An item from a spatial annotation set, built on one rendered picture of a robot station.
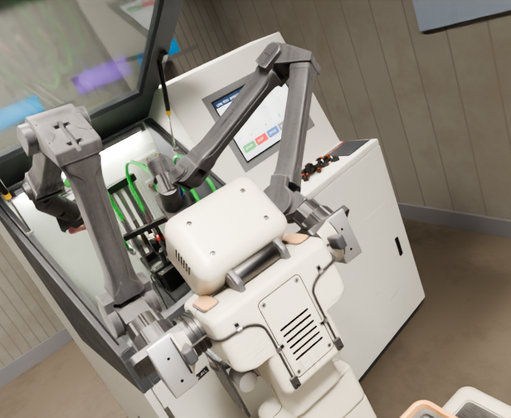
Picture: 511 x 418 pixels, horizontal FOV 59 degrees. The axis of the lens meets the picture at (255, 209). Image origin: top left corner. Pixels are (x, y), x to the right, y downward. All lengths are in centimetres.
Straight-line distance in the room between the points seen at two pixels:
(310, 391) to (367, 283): 117
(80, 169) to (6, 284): 307
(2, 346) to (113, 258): 314
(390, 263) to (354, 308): 31
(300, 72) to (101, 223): 61
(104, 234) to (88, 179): 11
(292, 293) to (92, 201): 39
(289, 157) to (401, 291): 140
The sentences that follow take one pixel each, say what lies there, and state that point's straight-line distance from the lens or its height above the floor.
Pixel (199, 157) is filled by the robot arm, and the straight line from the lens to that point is 118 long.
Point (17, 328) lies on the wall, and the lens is 392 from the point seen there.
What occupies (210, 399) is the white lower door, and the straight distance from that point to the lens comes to 167.
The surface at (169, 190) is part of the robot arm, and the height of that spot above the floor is 134.
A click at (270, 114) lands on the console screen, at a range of 204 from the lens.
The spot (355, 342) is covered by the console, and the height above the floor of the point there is 25.
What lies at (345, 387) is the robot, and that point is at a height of 87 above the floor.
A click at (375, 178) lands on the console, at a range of 210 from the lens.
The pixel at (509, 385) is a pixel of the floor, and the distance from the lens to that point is 220.
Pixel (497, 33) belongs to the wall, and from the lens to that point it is 251.
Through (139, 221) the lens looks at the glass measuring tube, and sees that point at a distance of 196.
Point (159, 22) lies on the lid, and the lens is 155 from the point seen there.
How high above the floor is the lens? 165
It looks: 21 degrees down
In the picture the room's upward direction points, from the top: 24 degrees counter-clockwise
